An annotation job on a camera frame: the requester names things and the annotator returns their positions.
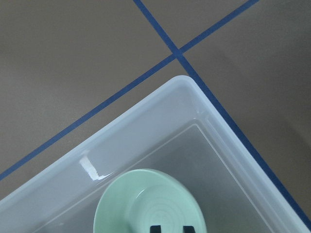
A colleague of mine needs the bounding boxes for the pale green ceramic bowl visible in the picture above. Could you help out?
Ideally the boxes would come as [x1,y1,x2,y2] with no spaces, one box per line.
[93,169,207,233]

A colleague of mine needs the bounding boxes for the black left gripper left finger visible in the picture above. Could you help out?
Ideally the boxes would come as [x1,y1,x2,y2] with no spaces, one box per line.
[149,225,161,233]

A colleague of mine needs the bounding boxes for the translucent white plastic box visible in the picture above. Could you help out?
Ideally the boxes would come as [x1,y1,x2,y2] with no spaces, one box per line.
[0,76,311,233]

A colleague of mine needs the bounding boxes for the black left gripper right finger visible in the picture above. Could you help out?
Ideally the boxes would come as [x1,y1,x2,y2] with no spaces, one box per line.
[183,226,196,233]

